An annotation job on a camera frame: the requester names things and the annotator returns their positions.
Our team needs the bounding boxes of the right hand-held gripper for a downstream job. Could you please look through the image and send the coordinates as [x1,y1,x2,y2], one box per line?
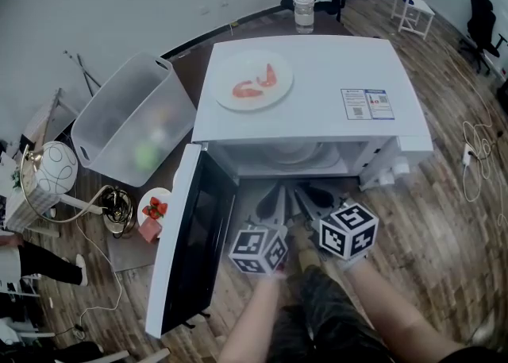
[294,185,380,263]

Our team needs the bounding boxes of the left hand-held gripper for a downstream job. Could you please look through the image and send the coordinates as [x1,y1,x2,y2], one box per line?
[229,184,291,276]

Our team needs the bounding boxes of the white round plate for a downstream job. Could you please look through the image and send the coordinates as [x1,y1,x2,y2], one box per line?
[266,141,330,167]

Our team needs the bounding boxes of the white microwave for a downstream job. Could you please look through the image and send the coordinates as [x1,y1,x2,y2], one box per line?
[144,34,434,339]

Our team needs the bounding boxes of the person's left forearm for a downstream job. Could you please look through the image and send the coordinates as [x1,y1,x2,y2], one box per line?
[225,272,285,363]

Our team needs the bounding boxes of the person's right forearm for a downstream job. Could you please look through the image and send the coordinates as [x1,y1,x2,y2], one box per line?
[344,257,473,363]

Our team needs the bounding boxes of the person's tan shoe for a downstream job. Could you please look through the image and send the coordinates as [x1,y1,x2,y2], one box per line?
[296,234,321,269]

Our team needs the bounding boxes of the person's dark shorts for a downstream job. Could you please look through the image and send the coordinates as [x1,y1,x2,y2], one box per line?
[273,265,394,363]

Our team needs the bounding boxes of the white plate with strawberries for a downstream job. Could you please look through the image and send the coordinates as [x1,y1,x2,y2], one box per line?
[137,187,172,231]

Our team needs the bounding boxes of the bunch of red strawberries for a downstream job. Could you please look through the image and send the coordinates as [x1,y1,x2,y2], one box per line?
[141,196,169,219]

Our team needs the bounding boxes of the pink meat block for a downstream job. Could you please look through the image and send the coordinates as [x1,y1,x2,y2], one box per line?
[138,218,163,243]

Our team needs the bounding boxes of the orange shrimp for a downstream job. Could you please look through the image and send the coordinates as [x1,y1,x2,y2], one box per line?
[232,79,265,99]
[256,62,279,87]

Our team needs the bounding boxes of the green vegetable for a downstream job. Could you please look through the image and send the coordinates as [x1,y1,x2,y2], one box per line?
[134,142,162,170]

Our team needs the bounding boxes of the white plate with shrimps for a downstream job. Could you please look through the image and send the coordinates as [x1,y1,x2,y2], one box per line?
[214,49,295,112]

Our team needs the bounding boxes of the dark wooden table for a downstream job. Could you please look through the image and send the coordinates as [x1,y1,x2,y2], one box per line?
[85,11,398,273]

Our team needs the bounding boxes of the translucent plastic storage bin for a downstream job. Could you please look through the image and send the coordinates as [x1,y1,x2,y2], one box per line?
[71,51,198,188]

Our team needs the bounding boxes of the glass jar with lid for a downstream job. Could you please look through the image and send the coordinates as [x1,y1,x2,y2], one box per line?
[293,0,316,35]

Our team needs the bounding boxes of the white wooden chair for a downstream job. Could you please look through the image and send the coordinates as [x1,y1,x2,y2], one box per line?
[391,0,437,41]

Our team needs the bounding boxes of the white globe desk lamp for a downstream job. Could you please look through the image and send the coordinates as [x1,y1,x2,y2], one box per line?
[20,141,134,239]

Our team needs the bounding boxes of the black tripod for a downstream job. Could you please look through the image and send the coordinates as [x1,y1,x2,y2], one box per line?
[63,50,102,96]

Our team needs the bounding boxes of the white table with checkered cloth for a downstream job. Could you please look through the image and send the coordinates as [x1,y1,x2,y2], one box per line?
[0,87,80,237]

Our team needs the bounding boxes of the black coiled cable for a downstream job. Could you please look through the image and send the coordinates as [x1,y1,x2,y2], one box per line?
[98,188,134,231]

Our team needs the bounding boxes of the thin white lamp cable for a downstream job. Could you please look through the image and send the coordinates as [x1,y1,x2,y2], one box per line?
[75,218,123,330]

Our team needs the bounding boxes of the long white cable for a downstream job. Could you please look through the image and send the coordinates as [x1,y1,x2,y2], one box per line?
[462,121,508,231]

